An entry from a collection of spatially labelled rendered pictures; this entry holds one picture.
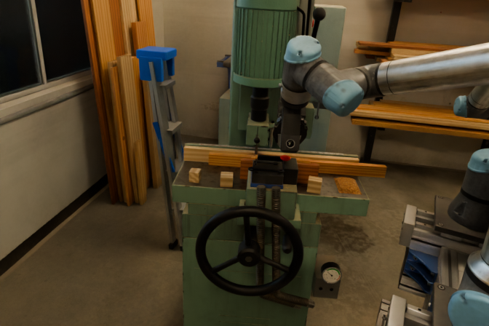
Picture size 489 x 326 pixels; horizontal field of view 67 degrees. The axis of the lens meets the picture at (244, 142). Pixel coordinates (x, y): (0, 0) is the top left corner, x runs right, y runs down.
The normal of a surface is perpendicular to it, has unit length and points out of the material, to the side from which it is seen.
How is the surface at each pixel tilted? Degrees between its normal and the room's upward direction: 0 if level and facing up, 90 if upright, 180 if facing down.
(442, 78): 109
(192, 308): 90
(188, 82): 90
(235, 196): 90
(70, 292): 0
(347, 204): 90
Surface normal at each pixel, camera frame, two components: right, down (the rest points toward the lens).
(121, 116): 0.98, 0.08
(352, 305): 0.05, -0.92
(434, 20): -0.20, 0.36
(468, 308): -0.74, 0.33
